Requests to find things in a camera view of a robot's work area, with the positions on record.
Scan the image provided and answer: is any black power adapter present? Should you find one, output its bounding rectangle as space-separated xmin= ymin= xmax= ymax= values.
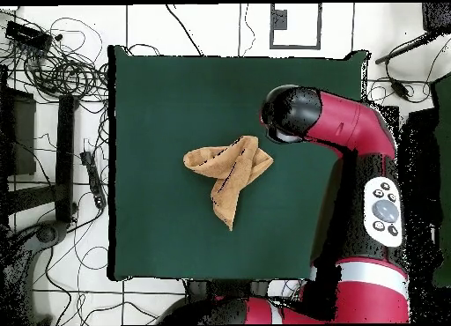
xmin=390 ymin=79 xmax=411 ymax=100

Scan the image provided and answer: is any black tripod pole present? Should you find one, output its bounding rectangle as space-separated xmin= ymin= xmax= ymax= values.
xmin=374 ymin=33 xmax=438 ymax=65

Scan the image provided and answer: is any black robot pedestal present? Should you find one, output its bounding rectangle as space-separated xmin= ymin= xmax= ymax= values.
xmin=184 ymin=278 xmax=269 ymax=300

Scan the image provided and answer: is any dark stand base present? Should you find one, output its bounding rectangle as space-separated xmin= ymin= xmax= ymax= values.
xmin=0 ymin=219 xmax=69 ymax=325

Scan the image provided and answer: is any black power strip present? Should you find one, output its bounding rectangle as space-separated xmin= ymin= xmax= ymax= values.
xmin=79 ymin=151 xmax=107 ymax=210

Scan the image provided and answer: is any tan terry towel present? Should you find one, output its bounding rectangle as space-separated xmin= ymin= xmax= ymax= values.
xmin=182 ymin=135 xmax=275 ymax=232

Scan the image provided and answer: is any black speckled box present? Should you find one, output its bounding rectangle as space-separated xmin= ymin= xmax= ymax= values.
xmin=421 ymin=2 xmax=451 ymax=34

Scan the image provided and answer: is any black flat panel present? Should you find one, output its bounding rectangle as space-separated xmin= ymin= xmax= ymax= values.
xmin=0 ymin=87 xmax=37 ymax=177
xmin=401 ymin=108 xmax=438 ymax=200

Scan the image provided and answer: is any dark green table cloth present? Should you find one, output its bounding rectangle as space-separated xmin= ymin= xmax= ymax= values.
xmin=107 ymin=44 xmax=371 ymax=283

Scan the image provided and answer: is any black stand bar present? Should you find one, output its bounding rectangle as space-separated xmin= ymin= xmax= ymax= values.
xmin=55 ymin=94 xmax=77 ymax=224

